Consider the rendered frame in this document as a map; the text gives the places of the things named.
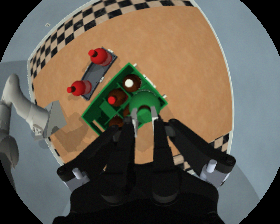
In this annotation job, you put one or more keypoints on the red bottle with pink label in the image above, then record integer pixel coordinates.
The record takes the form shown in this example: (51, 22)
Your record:
(100, 56)
(80, 88)

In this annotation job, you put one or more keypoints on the brown bottle with red cap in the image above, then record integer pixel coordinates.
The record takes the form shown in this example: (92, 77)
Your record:
(117, 96)

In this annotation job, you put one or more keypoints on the green bottle with light green label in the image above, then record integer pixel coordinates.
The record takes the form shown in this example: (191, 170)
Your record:
(143, 99)

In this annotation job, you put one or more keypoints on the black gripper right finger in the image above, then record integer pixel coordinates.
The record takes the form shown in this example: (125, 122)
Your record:
(210, 164)

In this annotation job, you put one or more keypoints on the brown bottle with green cap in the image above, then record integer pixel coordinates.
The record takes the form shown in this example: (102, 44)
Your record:
(126, 110)

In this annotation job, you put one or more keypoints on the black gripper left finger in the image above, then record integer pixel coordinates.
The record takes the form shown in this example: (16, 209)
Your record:
(93, 159)

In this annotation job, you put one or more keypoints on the brown bottle with white cap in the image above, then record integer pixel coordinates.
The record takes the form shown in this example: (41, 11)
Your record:
(131, 85)
(117, 120)

